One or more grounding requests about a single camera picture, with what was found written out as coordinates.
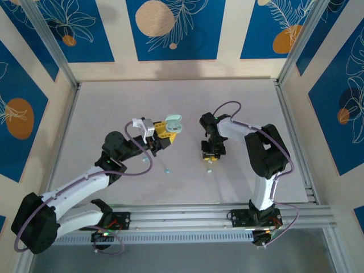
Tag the mint green earbud charging case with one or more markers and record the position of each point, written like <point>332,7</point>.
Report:
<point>173,120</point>

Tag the light blue earbud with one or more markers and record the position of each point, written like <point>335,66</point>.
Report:
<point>167,171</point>
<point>145,159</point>

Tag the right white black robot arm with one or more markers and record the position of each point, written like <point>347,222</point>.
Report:
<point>264,159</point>

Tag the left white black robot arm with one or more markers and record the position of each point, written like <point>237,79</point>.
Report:
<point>79,185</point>

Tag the black base electronics box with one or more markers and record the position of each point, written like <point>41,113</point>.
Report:
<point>102,241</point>
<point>261,237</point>

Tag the blue poster with beige circle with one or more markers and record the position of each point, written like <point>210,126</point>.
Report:
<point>199,42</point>

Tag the aluminium side rail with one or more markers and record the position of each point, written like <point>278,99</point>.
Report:
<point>65,125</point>
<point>287,113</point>

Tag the wide aluminium base rail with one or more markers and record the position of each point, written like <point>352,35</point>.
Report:
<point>185,216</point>

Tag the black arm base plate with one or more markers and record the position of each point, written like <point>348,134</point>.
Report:
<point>237,219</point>
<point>123,220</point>

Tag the blue floral wall poster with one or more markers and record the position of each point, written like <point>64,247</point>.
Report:
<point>349,136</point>
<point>256,34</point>
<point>85,42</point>
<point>28,31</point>
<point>327,34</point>
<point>14,85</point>

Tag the aluminium frame post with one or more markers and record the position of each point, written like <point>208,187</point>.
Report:
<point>51,42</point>
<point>300,42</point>

